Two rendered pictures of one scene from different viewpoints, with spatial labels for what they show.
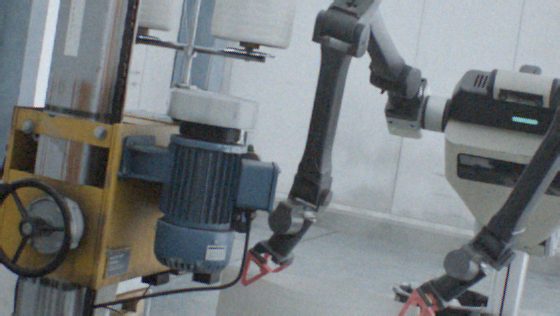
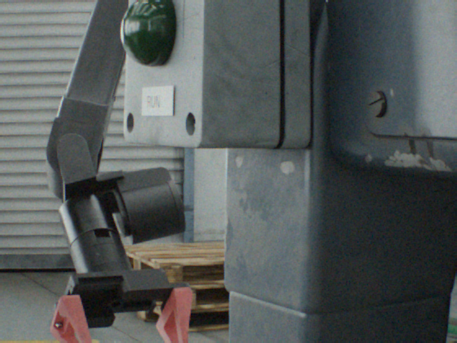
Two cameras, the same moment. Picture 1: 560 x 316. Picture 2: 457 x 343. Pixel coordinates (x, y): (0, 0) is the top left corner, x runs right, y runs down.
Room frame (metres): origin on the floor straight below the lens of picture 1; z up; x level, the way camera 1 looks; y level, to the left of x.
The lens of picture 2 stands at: (2.77, 0.49, 1.25)
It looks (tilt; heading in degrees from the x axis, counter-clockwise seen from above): 3 degrees down; 225
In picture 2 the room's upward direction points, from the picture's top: 1 degrees clockwise
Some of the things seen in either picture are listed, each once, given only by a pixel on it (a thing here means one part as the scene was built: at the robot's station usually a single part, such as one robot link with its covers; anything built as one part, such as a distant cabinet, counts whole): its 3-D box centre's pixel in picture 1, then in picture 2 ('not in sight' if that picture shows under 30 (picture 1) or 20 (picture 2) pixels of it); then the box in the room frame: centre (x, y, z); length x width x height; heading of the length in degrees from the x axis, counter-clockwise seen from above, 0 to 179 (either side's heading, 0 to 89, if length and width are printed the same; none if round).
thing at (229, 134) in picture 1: (210, 131); not in sight; (1.94, 0.21, 1.35); 0.12 x 0.12 x 0.04
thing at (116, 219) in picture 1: (97, 192); not in sight; (2.05, 0.43, 1.18); 0.34 x 0.25 x 0.31; 162
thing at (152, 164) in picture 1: (157, 162); not in sight; (1.94, 0.30, 1.27); 0.12 x 0.09 x 0.09; 162
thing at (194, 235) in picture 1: (199, 203); not in sight; (1.94, 0.21, 1.21); 0.15 x 0.15 x 0.25
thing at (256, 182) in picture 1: (255, 190); not in sight; (1.96, 0.11, 1.25); 0.10 x 0.08 x 0.12; 7
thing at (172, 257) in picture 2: not in sight; (228, 261); (-1.84, -4.05, 0.36); 1.20 x 0.82 x 0.14; 158
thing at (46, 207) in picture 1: (52, 223); not in sight; (1.86, 0.47, 1.14); 0.11 x 0.06 x 0.11; 72
